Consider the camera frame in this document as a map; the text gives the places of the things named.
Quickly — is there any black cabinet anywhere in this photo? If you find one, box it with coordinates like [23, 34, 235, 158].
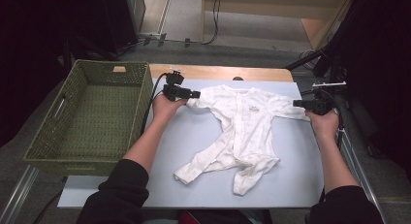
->
[100, 0, 147, 55]

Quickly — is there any metal floor rail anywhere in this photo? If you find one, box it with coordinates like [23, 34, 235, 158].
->
[316, 78, 389, 224]
[0, 165, 40, 224]

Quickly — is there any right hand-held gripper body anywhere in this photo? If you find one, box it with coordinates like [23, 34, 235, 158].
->
[306, 81, 347, 116]

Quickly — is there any black hanging cable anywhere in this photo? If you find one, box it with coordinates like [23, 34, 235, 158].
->
[202, 0, 224, 46]

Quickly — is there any light wooden furniture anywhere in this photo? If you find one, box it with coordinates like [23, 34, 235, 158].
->
[201, 0, 357, 51]

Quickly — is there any thin black cable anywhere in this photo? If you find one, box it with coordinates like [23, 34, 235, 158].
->
[32, 176, 67, 224]

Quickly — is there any black curtain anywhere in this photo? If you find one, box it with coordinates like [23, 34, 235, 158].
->
[0, 0, 112, 148]
[335, 0, 411, 174]

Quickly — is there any green woven basket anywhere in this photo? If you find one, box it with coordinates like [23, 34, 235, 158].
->
[22, 58, 154, 178]

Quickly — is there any person's right hand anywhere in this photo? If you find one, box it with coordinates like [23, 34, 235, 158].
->
[304, 108, 341, 140]

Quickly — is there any white baby romper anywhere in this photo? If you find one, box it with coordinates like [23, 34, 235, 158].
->
[174, 83, 310, 197]

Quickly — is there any black tripod stand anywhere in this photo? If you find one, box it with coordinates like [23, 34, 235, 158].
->
[284, 39, 352, 110]

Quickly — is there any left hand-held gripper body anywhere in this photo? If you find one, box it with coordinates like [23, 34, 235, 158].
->
[162, 67, 189, 102]

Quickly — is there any person's left hand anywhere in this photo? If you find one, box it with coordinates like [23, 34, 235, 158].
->
[151, 93, 189, 122]

